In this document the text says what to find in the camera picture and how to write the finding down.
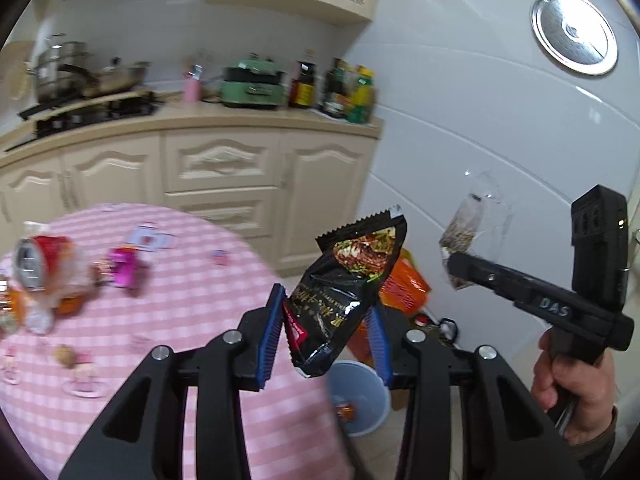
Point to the black gas stove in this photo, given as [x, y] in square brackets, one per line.
[100, 112]

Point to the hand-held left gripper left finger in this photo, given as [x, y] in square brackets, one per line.
[270, 335]

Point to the cream kitchen base cabinet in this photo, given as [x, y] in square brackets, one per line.
[215, 160]

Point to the red drink can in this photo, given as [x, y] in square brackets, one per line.
[32, 262]

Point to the blue plastic bin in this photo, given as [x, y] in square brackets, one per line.
[370, 390]

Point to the magenta foil wrapper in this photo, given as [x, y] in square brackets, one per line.
[125, 267]

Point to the round metal wall cover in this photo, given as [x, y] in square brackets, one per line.
[574, 32]

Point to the person's right hand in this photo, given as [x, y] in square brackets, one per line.
[580, 390]

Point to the green electric cooker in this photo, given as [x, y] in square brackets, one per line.
[250, 87]

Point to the group of sauce bottles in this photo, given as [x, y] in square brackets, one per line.
[335, 92]

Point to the dark sauce bottle red label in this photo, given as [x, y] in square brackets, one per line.
[302, 87]

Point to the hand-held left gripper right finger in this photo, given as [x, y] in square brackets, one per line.
[378, 347]

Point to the brown walnut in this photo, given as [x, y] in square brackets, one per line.
[65, 355]

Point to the pink utensil holder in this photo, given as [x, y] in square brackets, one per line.
[192, 87]

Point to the black snack wrapper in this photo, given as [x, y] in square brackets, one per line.
[345, 280]

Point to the pale pink wrapper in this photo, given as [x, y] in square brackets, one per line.
[85, 382]

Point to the clear plastic wrapper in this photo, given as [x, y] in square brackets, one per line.
[467, 230]

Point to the person's right forearm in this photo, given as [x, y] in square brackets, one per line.
[600, 452]

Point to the orange wrapper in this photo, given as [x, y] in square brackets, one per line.
[347, 411]

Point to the steel frying pan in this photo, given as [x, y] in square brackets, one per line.
[117, 80]

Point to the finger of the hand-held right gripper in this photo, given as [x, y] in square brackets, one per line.
[480, 272]

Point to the row of condiment bottles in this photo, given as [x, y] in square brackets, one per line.
[361, 97]

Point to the small pink candy wrapper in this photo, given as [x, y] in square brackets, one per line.
[219, 257]

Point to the white and red paper card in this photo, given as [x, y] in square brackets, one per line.
[148, 237]

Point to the clear plastic bag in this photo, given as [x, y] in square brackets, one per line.
[67, 290]

